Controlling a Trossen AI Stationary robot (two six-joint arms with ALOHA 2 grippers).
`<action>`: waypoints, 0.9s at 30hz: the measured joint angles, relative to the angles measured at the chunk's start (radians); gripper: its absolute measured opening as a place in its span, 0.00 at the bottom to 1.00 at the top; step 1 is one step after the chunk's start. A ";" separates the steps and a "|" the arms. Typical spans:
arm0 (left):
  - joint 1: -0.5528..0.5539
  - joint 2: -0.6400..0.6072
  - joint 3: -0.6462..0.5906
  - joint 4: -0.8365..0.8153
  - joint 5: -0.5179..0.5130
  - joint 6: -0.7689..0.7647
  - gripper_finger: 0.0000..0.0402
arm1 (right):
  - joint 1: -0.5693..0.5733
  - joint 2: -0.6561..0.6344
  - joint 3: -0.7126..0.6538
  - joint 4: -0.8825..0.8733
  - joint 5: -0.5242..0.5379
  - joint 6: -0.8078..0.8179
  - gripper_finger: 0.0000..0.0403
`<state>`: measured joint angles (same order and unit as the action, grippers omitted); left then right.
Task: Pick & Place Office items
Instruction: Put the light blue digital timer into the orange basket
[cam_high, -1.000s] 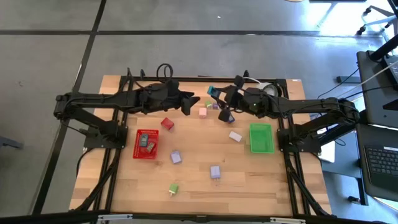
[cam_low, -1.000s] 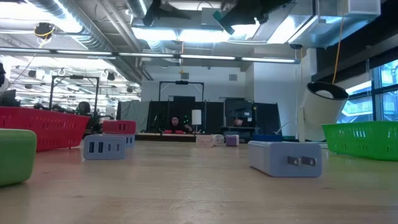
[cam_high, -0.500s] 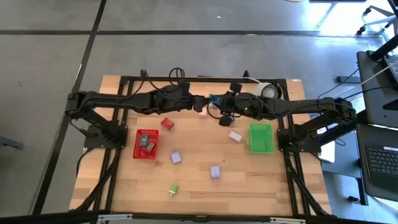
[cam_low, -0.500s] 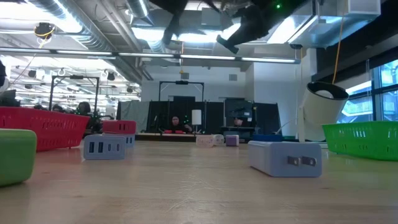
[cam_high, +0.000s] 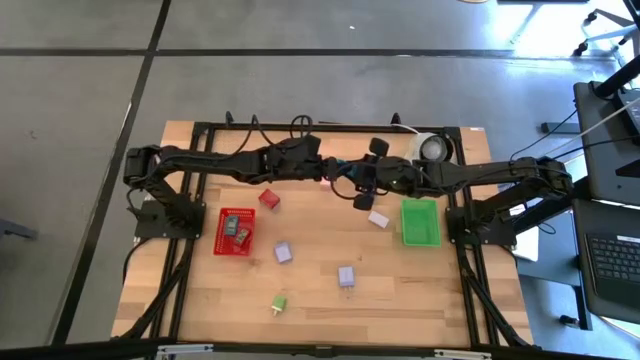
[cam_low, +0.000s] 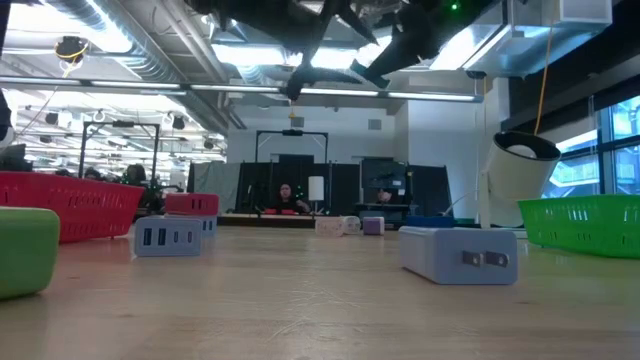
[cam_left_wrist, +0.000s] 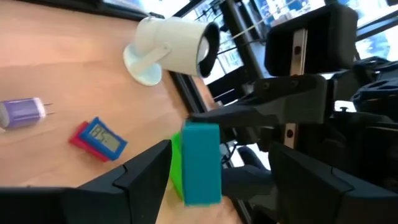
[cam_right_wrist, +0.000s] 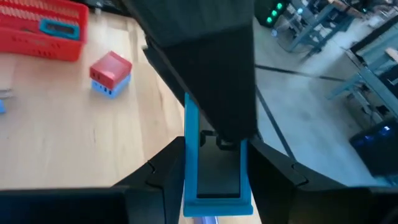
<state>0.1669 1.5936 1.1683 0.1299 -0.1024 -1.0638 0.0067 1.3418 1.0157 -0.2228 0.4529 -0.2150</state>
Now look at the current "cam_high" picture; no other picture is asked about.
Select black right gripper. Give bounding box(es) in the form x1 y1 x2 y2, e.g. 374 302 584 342
352 137 431 212

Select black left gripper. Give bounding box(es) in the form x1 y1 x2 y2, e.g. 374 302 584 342
266 143 351 183

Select white rectangular box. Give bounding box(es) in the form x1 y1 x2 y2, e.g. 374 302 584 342
367 210 391 230

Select red wall charger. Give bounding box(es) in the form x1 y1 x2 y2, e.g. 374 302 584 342
257 188 282 211

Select lavender wall charger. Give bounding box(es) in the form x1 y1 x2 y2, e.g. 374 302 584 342
273 241 294 265
337 265 357 292

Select office chair base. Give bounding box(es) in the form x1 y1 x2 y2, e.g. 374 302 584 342
573 8 640 57

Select green plastic basket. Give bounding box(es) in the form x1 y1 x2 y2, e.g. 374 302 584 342
400 198 443 249

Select red plastic basket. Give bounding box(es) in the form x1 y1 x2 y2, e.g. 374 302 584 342
213 207 257 257

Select white paper sheet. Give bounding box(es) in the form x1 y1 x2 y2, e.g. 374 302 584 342
509 202 540 263

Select black beam with silver brackets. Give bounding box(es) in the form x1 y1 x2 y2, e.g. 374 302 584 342
0 338 640 360

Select dark grey laptop cart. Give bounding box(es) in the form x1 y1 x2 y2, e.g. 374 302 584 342
517 197 640 332

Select grey equipment desk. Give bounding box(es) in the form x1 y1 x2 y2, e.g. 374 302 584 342
573 79 640 207

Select black laptop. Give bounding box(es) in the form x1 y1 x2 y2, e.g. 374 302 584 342
582 230 640 326

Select grey floor stand foot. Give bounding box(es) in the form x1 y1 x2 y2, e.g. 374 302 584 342
0 218 40 240

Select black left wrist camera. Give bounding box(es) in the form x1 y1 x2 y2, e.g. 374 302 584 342
298 132 323 157

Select black aluminium table frame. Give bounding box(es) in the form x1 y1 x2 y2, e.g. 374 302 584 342
119 119 534 351

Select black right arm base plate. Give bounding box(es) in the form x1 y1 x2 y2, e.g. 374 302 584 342
445 206 517 247

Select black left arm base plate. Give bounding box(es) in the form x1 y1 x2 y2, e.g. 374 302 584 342
133 199 207 240

